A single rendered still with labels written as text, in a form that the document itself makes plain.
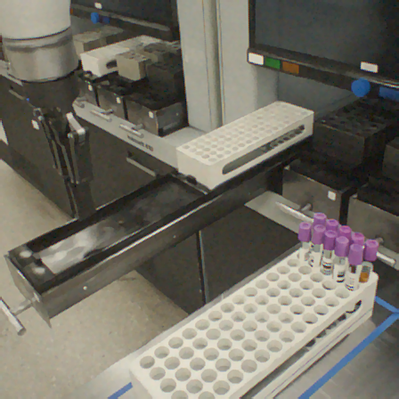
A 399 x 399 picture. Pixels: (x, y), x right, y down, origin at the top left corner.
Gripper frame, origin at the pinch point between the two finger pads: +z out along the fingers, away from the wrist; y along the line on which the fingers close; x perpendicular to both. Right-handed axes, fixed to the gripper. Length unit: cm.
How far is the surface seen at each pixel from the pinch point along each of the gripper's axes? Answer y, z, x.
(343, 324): -43.6, 3.7, -9.8
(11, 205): 155, 88, -28
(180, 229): -8.4, 9.7, -13.0
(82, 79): 69, 8, -39
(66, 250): -1.2, 7.8, 4.9
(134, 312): 52, 88, -30
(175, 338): -33.7, 0.3, 7.1
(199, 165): -4.1, 2.4, -22.1
